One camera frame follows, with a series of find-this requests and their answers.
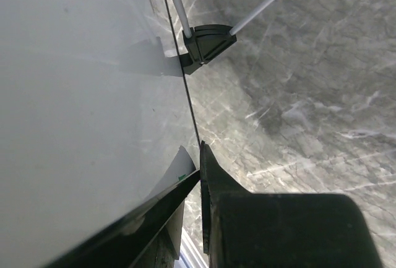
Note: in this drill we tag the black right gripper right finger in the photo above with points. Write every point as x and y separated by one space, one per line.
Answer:
245 229

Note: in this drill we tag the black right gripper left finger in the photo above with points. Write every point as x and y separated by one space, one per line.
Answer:
122 243

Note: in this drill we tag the white whiteboard black frame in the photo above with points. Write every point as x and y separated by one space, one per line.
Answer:
93 112

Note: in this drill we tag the black whiteboard foot near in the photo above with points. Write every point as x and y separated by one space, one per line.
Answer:
205 44

